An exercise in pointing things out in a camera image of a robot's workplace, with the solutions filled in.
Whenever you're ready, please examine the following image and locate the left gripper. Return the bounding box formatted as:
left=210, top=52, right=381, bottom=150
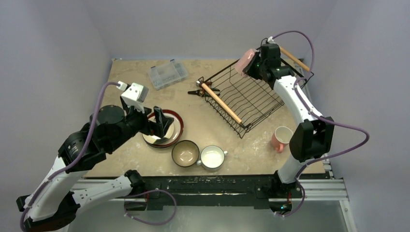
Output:
left=108, top=101, right=174, bottom=151

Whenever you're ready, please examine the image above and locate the light pink faceted mug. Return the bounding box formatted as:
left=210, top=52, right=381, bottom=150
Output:
left=234, top=48, right=257, bottom=77

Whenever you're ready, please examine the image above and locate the salmon pink mug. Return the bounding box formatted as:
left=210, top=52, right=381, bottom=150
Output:
left=271, top=126, right=293, bottom=153

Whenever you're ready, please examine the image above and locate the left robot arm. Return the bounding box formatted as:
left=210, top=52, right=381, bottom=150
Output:
left=16, top=105, right=174, bottom=232

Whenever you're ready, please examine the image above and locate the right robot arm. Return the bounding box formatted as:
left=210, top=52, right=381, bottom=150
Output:
left=237, top=43, right=334, bottom=197

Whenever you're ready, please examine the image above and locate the beige round plate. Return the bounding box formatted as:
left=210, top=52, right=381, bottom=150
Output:
left=142, top=114, right=181, bottom=147

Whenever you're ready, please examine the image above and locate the red black lacquer plate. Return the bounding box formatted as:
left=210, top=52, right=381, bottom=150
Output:
left=142, top=109, right=184, bottom=148

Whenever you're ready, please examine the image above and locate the brown bowl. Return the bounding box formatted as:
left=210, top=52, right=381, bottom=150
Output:
left=171, top=140, right=200, bottom=167

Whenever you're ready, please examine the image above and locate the clear plastic organizer box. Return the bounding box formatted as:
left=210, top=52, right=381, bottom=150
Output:
left=147, top=59, right=189, bottom=90

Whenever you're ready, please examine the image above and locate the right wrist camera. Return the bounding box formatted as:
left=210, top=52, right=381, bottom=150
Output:
left=266, top=36, right=275, bottom=44

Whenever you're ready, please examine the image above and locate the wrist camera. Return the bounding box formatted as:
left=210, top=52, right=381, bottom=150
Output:
left=266, top=36, right=275, bottom=44
left=117, top=81, right=149, bottom=113

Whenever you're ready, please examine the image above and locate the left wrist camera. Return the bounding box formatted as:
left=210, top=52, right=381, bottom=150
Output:
left=117, top=81, right=149, bottom=113

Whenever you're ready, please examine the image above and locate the black wire dish rack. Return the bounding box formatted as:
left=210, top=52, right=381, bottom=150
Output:
left=196, top=46, right=311, bottom=138

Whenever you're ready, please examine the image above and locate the white two-handled soup cup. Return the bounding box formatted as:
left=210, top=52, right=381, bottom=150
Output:
left=196, top=145, right=228, bottom=171

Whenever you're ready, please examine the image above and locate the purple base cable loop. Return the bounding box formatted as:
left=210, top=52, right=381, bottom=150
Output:
left=123, top=188, right=177, bottom=226

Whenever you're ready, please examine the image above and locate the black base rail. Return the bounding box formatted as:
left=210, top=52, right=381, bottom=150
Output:
left=76, top=174, right=348, bottom=210

